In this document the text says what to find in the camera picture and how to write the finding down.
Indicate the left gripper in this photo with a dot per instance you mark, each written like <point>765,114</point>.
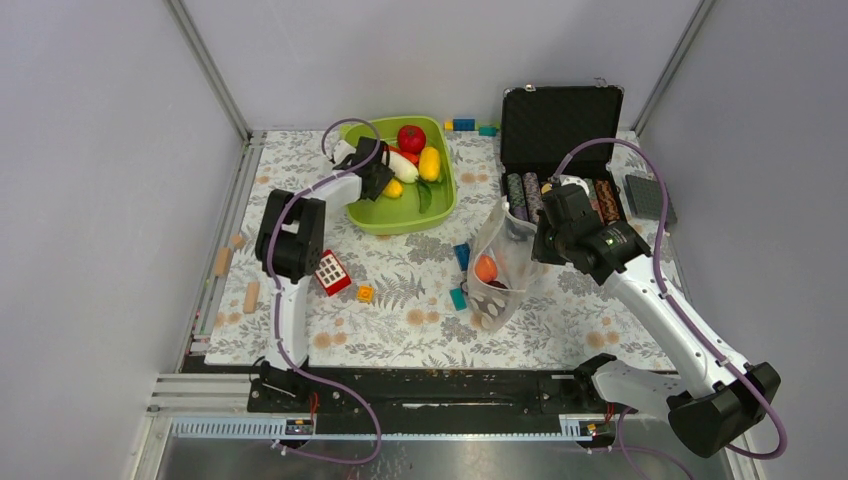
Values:
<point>384,177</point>

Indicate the teal brick at wall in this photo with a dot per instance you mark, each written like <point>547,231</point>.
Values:
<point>488,131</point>

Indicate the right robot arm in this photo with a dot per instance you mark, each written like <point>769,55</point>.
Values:
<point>719,394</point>

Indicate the yellow toy lemon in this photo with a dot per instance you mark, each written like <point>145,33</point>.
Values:
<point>429,164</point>

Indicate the red toy tomato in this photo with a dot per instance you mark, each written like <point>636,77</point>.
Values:
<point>411,139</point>

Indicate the black poker chip case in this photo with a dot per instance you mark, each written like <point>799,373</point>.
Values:
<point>540,125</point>

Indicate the clear zip top bag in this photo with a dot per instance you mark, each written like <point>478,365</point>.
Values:
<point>509,241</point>

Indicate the grey building baseplate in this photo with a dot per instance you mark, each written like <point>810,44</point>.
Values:
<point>644,197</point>

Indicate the blue toy brick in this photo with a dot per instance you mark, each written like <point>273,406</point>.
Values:
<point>462,253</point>

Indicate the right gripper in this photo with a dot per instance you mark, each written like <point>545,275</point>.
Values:
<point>539,251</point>

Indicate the wooden block lower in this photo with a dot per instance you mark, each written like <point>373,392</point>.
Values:
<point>251,298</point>

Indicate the white toy radish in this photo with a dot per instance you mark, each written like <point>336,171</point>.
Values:
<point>403,169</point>

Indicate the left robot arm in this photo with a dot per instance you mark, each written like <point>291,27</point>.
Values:
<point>290,245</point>

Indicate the red toy chili pepper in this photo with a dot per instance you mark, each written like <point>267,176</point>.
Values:
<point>412,158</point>

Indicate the orange toy peach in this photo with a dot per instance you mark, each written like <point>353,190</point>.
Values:
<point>486,269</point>

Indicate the dark purple mangosteen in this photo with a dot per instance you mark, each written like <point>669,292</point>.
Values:
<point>498,288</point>

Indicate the orange toy brick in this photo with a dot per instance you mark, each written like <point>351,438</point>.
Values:
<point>365,294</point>

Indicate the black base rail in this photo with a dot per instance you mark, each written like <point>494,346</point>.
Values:
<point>426,401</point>

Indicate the red window toy block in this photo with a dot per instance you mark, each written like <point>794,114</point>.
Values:
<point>331,274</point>

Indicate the green plastic tray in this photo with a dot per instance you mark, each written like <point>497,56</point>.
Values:
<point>386,216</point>

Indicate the floral tablecloth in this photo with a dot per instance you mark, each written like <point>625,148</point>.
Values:
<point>565,319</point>

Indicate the wooden block long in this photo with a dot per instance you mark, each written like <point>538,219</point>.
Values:
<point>222,261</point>

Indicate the teal toy brick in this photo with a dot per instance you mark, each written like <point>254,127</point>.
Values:
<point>458,299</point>

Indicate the blue brick at wall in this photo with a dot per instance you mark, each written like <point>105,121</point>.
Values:
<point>463,124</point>

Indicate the wooden block upper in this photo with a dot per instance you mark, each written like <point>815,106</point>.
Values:
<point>237,242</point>

